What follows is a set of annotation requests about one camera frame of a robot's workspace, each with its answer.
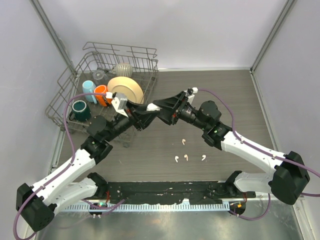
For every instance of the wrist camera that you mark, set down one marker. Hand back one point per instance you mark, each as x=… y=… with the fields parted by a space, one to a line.
x=190 y=93
x=119 y=102

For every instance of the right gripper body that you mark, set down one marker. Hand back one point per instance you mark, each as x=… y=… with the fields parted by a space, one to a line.
x=179 y=111

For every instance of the clear glass cup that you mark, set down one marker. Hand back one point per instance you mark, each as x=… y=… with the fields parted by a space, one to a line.
x=98 y=74

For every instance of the white earbud charging case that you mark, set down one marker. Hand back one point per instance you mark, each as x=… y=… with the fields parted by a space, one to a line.
x=152 y=107

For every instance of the slotted cable duct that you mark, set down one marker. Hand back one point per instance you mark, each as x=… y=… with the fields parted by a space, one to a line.
x=185 y=206

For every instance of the striped ceramic cup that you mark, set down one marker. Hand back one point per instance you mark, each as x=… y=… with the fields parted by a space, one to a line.
x=123 y=70

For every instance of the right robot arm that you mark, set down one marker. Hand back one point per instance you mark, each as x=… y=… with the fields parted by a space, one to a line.
x=283 y=174

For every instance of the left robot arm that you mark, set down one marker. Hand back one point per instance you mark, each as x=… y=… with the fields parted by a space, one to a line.
x=39 y=203

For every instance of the dark green mug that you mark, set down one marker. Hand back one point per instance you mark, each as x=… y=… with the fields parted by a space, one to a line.
x=80 y=111

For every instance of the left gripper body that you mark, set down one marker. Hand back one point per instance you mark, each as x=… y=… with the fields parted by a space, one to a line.
x=133 y=119

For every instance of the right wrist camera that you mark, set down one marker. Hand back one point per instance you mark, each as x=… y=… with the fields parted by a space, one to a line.
x=190 y=93

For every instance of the grey wire dish rack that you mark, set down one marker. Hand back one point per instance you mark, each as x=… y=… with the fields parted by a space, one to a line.
x=103 y=56

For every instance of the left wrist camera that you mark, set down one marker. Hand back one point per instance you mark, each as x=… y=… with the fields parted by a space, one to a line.
x=119 y=102

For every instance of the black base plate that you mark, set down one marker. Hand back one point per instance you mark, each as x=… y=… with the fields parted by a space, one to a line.
x=170 y=192

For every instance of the beige plate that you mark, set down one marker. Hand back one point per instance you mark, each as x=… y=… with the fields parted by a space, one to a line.
x=127 y=86

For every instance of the light blue mug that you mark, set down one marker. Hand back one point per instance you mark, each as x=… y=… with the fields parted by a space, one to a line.
x=89 y=86

